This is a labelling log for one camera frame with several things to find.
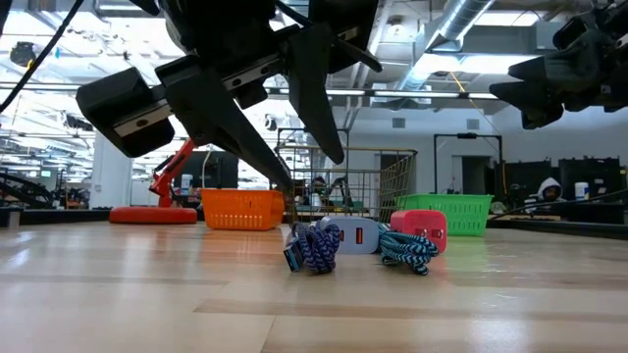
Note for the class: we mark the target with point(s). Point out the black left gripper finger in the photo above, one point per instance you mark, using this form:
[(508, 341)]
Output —
[(206, 108), (314, 83)]

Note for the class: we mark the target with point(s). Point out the black table edge rail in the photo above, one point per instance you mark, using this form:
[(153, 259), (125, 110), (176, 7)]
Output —
[(64, 216), (564, 226)]

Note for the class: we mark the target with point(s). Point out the black ceiling camera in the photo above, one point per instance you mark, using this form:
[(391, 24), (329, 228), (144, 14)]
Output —
[(271, 122), (23, 54)]

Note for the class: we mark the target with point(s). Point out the white wall charger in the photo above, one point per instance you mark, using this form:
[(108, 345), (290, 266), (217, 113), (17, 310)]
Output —
[(355, 235)]

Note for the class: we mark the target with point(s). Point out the orange plastic basket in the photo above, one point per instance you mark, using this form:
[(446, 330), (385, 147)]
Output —
[(243, 208)]

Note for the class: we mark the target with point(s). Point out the silver ventilation duct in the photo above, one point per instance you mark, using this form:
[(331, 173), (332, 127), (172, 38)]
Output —
[(461, 17)]

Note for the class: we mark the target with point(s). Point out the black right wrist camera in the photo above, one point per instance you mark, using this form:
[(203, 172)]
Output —
[(569, 34)]

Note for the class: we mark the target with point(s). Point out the red articulated desk lamp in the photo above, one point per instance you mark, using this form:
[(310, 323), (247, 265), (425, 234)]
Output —
[(153, 216)]

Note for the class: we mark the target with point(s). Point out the black panel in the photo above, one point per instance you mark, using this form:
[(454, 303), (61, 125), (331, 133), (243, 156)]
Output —
[(520, 171), (598, 179)]

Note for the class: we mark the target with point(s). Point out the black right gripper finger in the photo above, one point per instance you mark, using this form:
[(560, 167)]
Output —
[(537, 103), (559, 68)]

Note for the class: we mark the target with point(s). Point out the black monitor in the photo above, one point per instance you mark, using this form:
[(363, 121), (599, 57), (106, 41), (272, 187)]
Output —
[(223, 171)]

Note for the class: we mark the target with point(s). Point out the green plastic basket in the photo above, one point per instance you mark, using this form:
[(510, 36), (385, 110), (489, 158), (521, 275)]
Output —
[(461, 213)]

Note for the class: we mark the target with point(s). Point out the person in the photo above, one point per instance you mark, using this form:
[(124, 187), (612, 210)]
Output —
[(548, 190), (320, 186)]

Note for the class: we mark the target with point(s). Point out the ceiling light strip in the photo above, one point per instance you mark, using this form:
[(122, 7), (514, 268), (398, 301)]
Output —
[(417, 93)]

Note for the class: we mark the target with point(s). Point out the white canister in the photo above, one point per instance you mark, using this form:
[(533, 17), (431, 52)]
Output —
[(186, 182), (582, 192)]

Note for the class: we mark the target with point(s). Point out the red wall charger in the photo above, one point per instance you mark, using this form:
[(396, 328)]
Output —
[(422, 228)]

